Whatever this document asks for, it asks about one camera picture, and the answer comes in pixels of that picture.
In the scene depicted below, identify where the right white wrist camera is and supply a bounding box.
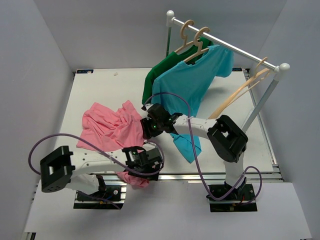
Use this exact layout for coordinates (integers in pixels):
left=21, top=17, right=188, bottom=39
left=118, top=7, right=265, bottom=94
left=141, top=103, right=153, bottom=117

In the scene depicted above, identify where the beige plastic hanger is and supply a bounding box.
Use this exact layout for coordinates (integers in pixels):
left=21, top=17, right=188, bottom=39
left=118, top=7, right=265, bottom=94
left=208, top=56, right=272, bottom=120

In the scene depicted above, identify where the pink t shirt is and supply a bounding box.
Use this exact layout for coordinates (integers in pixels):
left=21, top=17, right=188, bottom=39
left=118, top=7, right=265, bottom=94
left=75, top=100, right=151, bottom=189

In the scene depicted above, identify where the purple cable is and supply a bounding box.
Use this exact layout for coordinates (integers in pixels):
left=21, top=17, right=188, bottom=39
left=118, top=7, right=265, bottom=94
left=144, top=91, right=263, bottom=202
left=27, top=133, right=165, bottom=210

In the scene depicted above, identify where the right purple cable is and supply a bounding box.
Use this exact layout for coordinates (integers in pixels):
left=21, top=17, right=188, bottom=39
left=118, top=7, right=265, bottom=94
left=144, top=91, right=263, bottom=202

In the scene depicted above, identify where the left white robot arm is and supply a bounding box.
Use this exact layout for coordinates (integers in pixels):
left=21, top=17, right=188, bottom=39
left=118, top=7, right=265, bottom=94
left=40, top=146, right=163, bottom=200

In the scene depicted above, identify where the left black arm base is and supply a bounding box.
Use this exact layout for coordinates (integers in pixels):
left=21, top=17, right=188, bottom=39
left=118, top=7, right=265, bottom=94
left=73, top=175, right=125, bottom=210

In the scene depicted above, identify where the light blue t shirt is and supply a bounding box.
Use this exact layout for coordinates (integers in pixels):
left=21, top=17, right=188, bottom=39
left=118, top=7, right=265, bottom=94
left=151, top=44, right=235, bottom=164

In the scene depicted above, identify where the green t shirt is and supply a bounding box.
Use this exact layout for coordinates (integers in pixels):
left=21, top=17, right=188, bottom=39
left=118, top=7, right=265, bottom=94
left=141, top=42, right=198, bottom=104

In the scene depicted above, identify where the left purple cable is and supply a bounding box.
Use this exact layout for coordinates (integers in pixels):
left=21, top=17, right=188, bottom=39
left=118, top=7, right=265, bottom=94
left=27, top=133, right=165, bottom=210

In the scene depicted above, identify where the beige hanger with green shirt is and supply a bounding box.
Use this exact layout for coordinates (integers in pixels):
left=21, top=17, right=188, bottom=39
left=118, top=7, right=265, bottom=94
left=174, top=19, right=195, bottom=54

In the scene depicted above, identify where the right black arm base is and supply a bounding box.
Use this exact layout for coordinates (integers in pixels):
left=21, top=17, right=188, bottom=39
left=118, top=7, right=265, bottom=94
left=206, top=182, right=258, bottom=213

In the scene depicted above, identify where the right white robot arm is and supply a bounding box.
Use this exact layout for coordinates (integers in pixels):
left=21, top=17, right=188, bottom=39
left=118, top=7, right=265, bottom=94
left=141, top=103, right=248, bottom=200

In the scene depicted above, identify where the beige hanger with blue shirt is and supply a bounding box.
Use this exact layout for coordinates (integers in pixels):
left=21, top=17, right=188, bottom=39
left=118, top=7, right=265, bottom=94
left=183, top=26, right=210, bottom=63

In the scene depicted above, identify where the white clothes rack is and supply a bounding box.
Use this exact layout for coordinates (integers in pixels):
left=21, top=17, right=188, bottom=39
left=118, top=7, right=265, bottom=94
left=166, top=10, right=290, bottom=132

